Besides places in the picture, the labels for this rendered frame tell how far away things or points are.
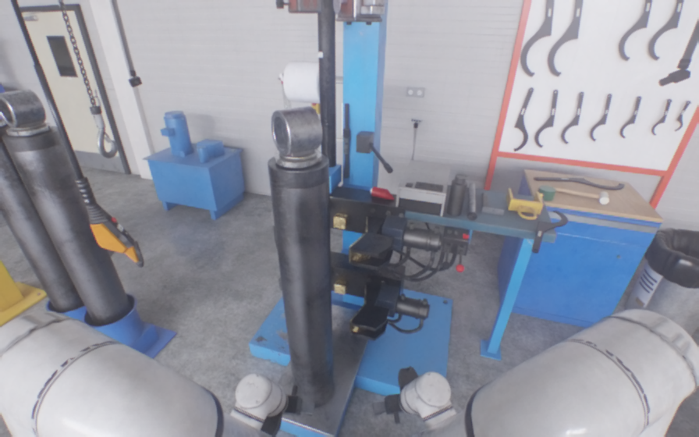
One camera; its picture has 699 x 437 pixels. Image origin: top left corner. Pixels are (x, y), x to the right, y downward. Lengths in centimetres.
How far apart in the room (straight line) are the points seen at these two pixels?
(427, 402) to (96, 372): 74
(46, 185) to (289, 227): 125
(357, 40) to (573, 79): 210
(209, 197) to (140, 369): 349
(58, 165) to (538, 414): 202
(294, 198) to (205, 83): 334
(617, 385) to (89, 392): 54
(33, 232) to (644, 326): 249
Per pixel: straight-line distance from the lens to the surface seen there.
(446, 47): 337
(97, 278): 233
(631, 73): 356
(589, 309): 299
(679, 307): 320
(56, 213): 215
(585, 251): 268
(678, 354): 56
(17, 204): 241
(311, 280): 137
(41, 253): 253
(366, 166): 195
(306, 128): 113
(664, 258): 305
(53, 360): 50
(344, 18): 129
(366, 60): 183
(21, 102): 205
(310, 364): 173
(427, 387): 98
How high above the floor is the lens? 189
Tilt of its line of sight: 30 degrees down
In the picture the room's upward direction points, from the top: 1 degrees clockwise
